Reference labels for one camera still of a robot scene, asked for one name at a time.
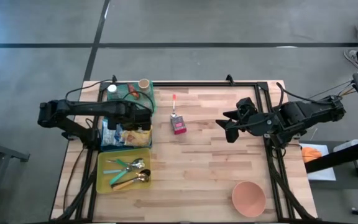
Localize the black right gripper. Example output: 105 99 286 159
215 96 277 144

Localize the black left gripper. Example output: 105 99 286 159
107 104 152 131

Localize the yellow Maruchan ramen packet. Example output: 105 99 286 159
122 128 153 147

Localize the clear snack bag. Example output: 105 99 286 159
100 119 126 147

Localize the green-handled gold spoon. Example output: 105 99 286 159
114 157 145 170

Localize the white-cap spice jar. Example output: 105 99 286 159
106 84 119 100

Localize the blue-handled metal spoon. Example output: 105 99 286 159
103 166 135 175

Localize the dark long-handled metal spoon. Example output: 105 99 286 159
110 169 152 189

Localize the red pink small box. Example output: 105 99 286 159
170 115 188 136

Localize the orange-handled metal spoon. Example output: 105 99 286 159
112 174 150 192

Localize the teal plastic tray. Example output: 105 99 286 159
99 117 154 152

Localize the green translucent plastic tray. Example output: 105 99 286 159
106 81 157 114

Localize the yellow translucent plastic tray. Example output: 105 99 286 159
96 147 153 194

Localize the salmon pink bowl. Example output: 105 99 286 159
231 180 267 218

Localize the orange cloth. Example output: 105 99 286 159
301 146 323 164

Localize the white paper sheet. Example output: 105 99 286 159
299 142 337 182

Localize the white plastic container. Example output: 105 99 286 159
333 139 358 153

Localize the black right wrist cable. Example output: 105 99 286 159
227 104 267 130

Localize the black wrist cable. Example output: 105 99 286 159
122 90 155 114
227 104 267 130

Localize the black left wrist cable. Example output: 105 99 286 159
122 90 155 114

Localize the black metal table frame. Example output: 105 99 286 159
54 74 318 222

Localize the red-handled metal spoon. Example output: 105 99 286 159
170 93 178 119

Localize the black left arm base cable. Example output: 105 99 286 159
65 74 117 102

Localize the black arm base cable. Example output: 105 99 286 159
65 74 117 102
275 82 334 105

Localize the black right arm base cable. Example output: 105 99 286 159
275 82 334 105

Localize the thin dark cable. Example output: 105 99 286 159
62 146 85 214

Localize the yellow black cable bundle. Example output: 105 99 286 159
309 80 356 100

